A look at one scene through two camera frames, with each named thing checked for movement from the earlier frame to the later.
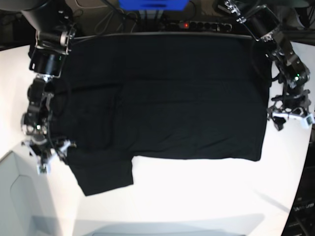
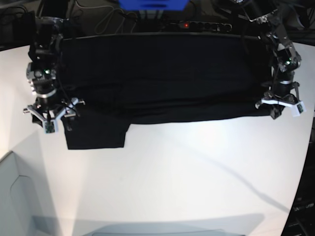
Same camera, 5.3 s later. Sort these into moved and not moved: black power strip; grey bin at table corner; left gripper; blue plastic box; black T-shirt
Moved: left gripper; black T-shirt
Not moved: grey bin at table corner; black power strip; blue plastic box
